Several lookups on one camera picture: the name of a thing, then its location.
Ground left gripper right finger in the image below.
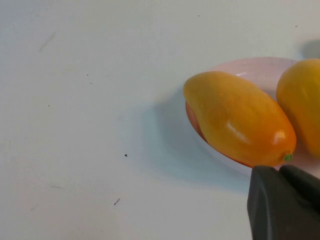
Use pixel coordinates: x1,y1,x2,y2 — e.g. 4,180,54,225
279,164,320,213

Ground orange-tipped yellow mango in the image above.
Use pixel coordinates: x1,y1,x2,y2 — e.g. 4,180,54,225
183,70,298,168

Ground pink round plate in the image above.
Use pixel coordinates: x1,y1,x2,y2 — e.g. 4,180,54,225
184,56,320,176

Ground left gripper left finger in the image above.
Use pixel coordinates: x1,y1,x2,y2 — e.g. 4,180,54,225
246,165,320,240

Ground plain yellow mango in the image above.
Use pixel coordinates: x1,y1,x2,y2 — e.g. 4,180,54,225
275,58,320,159

